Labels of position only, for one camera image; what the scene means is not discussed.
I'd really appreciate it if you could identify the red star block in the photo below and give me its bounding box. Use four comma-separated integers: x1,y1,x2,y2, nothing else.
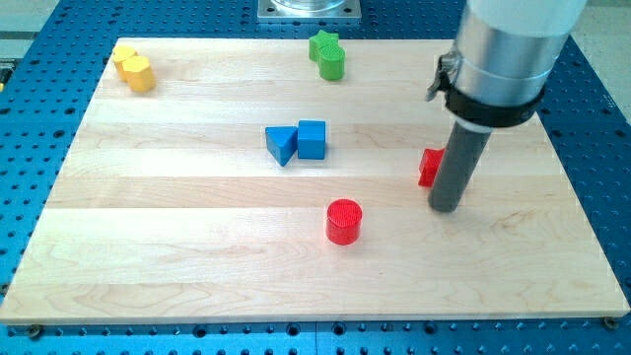
418,148,445,187

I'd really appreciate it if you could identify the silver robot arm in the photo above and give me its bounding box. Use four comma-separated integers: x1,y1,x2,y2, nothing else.
454,0,587,107

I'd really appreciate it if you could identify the green star block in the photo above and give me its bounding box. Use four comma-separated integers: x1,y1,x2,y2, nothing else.
309,30,339,62

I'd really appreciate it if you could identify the blue cube block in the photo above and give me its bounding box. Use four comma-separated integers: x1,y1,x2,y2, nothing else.
298,120,326,160

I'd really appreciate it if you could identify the red cylinder block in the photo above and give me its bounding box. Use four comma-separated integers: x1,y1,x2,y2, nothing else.
325,199,363,246

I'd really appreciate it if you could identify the blue triangle block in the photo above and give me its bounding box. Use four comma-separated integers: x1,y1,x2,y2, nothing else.
265,126,298,167

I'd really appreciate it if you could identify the wooden board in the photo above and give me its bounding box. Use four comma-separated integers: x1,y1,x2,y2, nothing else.
1,38,629,325

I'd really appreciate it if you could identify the green cylinder block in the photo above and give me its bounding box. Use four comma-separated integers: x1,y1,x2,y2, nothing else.
318,44,345,81

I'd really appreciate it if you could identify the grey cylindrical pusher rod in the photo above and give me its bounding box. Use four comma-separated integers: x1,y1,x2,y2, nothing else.
428,118,493,213

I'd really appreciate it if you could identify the black clamp band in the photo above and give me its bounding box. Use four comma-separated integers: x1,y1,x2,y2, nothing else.
425,51,545,128

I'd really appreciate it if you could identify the yellow hexagon block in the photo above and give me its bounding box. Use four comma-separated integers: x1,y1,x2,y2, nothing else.
122,55,157,93

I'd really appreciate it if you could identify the yellow cylinder block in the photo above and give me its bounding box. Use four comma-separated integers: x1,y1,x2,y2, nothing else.
111,44,138,82

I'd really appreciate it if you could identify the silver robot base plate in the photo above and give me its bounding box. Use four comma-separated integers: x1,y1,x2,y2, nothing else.
256,0,362,23

